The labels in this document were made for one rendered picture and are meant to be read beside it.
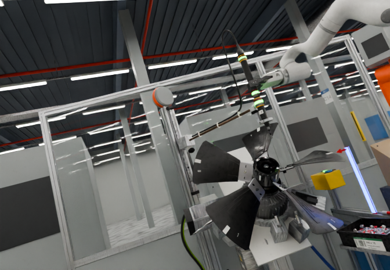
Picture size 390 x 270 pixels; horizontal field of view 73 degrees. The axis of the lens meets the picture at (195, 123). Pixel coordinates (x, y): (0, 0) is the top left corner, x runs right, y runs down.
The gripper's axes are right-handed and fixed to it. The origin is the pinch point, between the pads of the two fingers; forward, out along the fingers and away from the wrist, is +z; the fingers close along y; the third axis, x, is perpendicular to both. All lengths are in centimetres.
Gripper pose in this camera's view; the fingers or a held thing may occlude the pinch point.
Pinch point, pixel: (252, 85)
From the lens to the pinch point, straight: 138.7
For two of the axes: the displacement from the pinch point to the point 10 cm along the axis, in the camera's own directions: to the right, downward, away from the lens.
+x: -3.0, -9.3, 2.0
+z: -9.5, 2.7, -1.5
